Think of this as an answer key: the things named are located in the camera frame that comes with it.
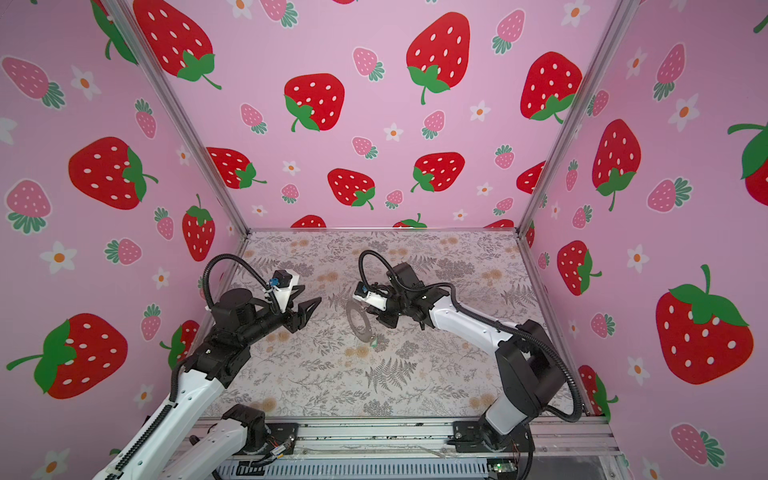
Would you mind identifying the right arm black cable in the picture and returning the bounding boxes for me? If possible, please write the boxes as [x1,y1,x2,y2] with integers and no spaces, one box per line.
[357,250,584,424]

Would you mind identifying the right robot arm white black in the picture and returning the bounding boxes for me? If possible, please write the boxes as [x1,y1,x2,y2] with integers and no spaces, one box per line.
[353,263,574,451]

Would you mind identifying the aluminium corner post right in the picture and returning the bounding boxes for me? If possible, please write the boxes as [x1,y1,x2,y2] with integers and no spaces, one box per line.
[517,0,640,238]

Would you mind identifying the aluminium corner post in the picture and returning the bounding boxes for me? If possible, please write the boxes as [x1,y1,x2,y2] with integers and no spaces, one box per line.
[517,0,640,238]
[104,0,250,238]

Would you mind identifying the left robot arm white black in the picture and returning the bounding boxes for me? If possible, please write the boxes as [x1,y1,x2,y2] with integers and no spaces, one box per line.
[95,270,322,479]

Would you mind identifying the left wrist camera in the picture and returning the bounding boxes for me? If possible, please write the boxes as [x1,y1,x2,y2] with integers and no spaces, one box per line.
[269,269,294,289]

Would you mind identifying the aluminium corner post left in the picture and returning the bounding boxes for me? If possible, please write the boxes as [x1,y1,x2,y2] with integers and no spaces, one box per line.
[104,0,250,238]

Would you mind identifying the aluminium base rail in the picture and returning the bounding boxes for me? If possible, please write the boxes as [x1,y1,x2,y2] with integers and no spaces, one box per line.
[119,416,625,480]

